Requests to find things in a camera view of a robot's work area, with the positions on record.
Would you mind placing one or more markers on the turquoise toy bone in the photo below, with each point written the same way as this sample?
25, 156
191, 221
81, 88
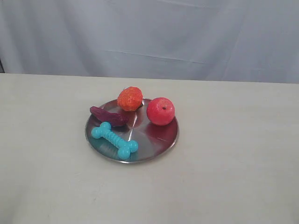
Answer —
125, 148

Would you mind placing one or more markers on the red apple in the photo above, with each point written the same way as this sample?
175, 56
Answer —
160, 111

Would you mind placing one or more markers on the orange textured fruit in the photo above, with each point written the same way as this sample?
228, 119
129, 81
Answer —
130, 99

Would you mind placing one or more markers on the purple sweet potato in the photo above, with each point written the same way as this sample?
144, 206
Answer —
115, 119

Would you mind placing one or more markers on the white backdrop cloth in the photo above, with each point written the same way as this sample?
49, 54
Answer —
223, 40

